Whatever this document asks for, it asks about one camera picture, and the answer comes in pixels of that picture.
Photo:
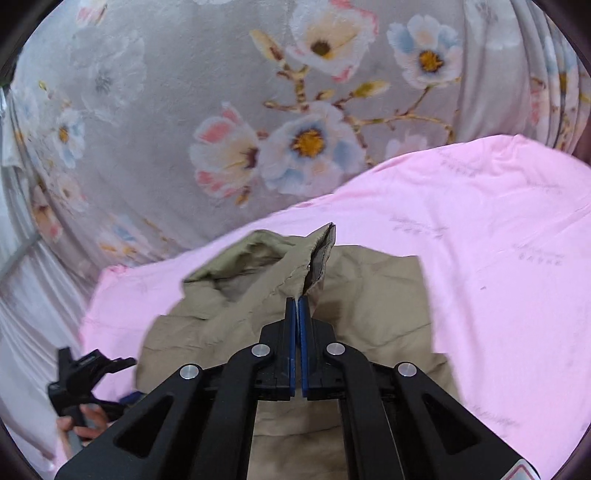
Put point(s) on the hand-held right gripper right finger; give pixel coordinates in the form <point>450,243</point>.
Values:
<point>304,341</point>

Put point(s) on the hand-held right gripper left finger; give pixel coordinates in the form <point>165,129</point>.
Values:
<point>291,341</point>

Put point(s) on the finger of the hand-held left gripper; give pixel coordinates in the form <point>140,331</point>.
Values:
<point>108,407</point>
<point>104,364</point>

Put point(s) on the khaki padded jacket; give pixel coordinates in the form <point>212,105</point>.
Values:
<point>369,300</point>

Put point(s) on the person's left hand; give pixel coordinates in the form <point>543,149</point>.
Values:
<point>94,422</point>

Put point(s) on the white satin cloth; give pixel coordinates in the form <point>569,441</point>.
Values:
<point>37,323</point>

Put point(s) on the pink printed blanket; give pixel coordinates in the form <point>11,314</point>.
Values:
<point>485,254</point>

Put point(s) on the grey floral bedsheet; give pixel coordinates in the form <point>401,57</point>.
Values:
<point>184,69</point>

